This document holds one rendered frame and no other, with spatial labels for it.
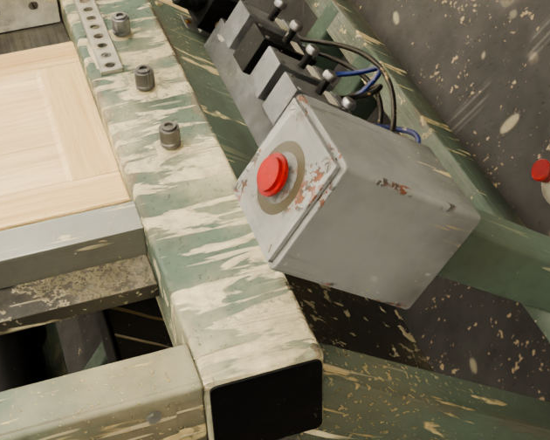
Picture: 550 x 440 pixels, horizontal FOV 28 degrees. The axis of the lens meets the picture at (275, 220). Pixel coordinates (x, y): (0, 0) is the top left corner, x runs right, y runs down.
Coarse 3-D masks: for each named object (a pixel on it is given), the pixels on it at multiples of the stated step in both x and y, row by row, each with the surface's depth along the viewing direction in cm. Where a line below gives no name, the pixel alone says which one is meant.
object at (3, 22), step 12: (0, 0) 157; (12, 0) 157; (24, 0) 158; (36, 0) 158; (48, 0) 159; (0, 12) 158; (12, 12) 158; (24, 12) 159; (36, 12) 160; (48, 12) 160; (0, 24) 159; (12, 24) 160; (24, 24) 160; (36, 24) 161
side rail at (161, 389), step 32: (160, 352) 105; (32, 384) 102; (64, 384) 102; (96, 384) 102; (128, 384) 102; (160, 384) 102; (192, 384) 102; (0, 416) 99; (32, 416) 99; (64, 416) 99; (96, 416) 100; (128, 416) 101; (160, 416) 102; (192, 416) 105
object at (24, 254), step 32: (32, 224) 121; (64, 224) 121; (96, 224) 121; (128, 224) 121; (0, 256) 117; (32, 256) 118; (64, 256) 119; (96, 256) 121; (128, 256) 122; (0, 288) 119
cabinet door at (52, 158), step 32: (0, 64) 150; (32, 64) 150; (64, 64) 150; (0, 96) 145; (32, 96) 145; (64, 96) 144; (0, 128) 139; (32, 128) 139; (64, 128) 138; (96, 128) 138; (0, 160) 134; (32, 160) 134; (64, 160) 134; (96, 160) 133; (0, 192) 129; (32, 192) 129; (64, 192) 129; (96, 192) 128; (0, 224) 125
